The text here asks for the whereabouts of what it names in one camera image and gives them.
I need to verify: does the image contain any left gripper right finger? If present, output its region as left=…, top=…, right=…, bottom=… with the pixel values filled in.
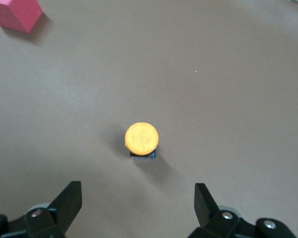
left=187, top=182, right=295, bottom=238

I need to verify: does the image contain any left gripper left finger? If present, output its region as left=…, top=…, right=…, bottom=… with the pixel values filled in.
left=0, top=180, right=83, bottom=238

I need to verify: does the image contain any yellow push button switch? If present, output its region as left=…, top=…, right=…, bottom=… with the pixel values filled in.
left=124, top=121, right=160, bottom=163

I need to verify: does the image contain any pink foam cube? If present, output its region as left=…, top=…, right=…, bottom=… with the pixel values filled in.
left=0, top=0, right=44, bottom=34

